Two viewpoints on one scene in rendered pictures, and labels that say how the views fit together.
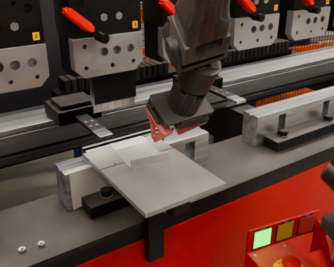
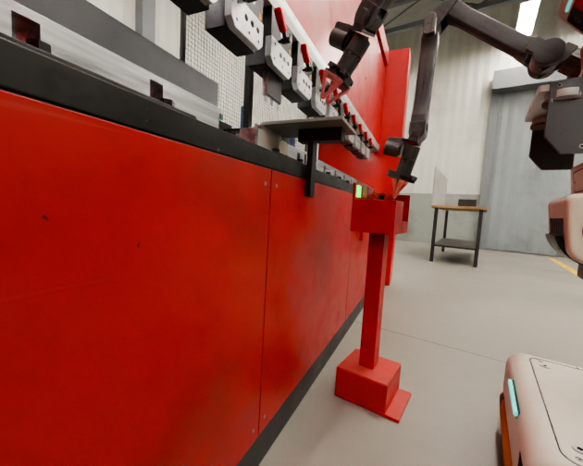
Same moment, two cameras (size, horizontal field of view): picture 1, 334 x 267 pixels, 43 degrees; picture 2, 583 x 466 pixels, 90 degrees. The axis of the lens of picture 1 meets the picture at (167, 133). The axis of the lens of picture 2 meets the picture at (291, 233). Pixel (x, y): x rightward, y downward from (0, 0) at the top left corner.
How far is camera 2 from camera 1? 0.91 m
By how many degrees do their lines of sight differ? 37
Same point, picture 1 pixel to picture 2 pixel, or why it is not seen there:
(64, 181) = (254, 133)
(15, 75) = (251, 30)
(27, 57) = (256, 24)
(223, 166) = not seen: hidden behind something
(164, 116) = (342, 67)
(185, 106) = (352, 65)
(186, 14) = not seen: outside the picture
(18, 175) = not seen: hidden behind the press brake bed
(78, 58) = (272, 47)
